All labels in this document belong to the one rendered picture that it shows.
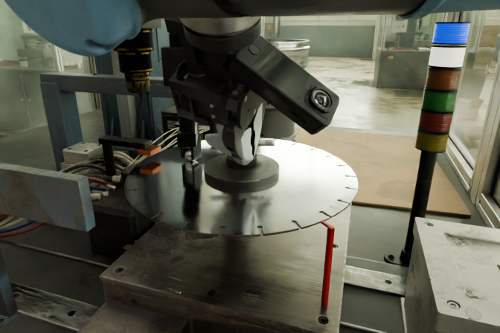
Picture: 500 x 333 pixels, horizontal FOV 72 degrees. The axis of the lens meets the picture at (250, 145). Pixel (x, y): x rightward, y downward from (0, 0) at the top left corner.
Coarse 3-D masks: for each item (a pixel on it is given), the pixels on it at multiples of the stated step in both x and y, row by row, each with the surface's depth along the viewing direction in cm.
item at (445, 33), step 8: (440, 24) 48; (448, 24) 47; (456, 24) 47; (464, 24) 47; (440, 32) 48; (448, 32) 48; (456, 32) 47; (464, 32) 47; (440, 40) 49; (448, 40) 48; (456, 40) 48; (464, 40) 48
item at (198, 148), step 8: (184, 120) 47; (192, 120) 48; (184, 128) 47; (192, 128) 48; (184, 136) 47; (192, 136) 47; (200, 136) 54; (184, 144) 47; (192, 144) 47; (200, 144) 54; (184, 152) 54; (192, 152) 53; (200, 152) 55; (192, 160) 53
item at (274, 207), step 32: (160, 160) 55; (288, 160) 55; (320, 160) 55; (128, 192) 45; (160, 192) 45; (192, 192) 45; (224, 192) 45; (256, 192) 45; (288, 192) 45; (320, 192) 45; (352, 192) 45; (192, 224) 37; (224, 224) 37; (256, 224) 37; (288, 224) 37
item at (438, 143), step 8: (424, 136) 53; (432, 136) 52; (440, 136) 52; (448, 136) 53; (416, 144) 55; (424, 144) 53; (432, 144) 53; (440, 144) 53; (432, 152) 53; (440, 152) 53
